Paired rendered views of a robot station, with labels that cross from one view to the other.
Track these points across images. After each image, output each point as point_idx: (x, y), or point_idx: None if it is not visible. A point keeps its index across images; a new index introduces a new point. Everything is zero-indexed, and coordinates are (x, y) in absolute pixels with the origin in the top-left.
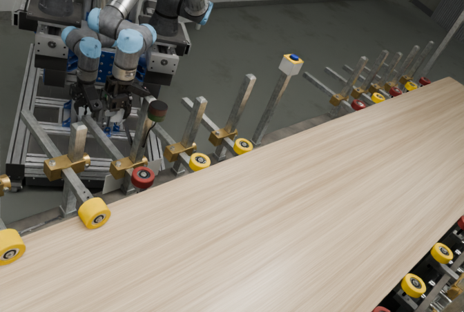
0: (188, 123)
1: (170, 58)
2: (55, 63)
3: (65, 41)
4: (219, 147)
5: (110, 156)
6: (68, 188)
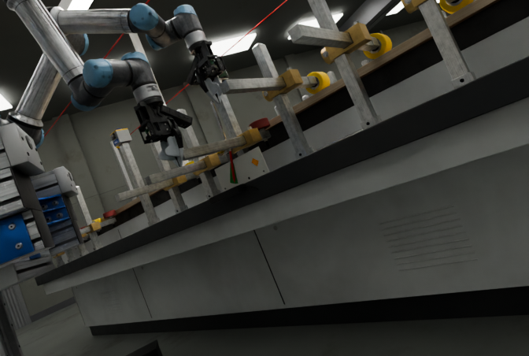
0: (190, 136)
1: (68, 171)
2: (31, 194)
3: (112, 67)
4: (178, 197)
5: (235, 143)
6: (294, 113)
